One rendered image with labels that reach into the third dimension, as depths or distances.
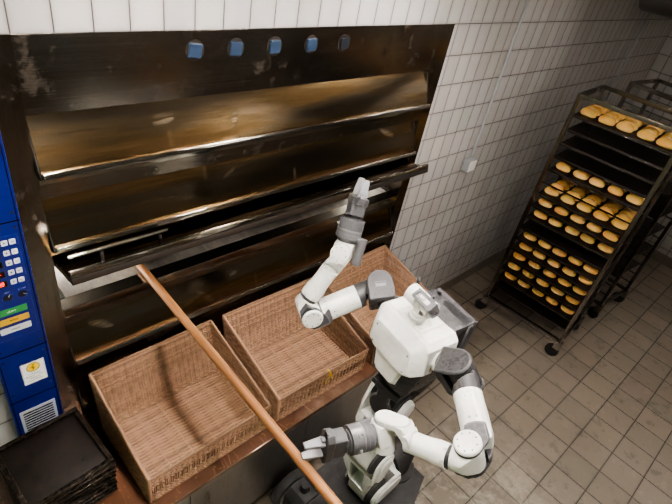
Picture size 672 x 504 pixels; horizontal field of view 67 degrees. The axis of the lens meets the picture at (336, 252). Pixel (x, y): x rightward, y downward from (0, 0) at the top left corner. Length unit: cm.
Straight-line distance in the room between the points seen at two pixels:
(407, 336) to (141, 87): 114
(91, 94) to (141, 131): 20
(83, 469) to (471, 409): 132
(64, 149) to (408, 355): 122
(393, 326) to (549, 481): 192
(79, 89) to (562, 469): 313
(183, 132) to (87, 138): 31
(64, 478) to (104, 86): 128
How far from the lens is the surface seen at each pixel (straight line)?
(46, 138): 167
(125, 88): 169
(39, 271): 188
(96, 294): 206
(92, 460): 209
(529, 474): 339
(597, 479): 361
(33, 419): 229
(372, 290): 183
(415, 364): 171
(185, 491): 221
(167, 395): 245
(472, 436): 151
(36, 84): 160
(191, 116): 183
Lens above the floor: 253
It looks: 35 degrees down
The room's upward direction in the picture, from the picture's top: 12 degrees clockwise
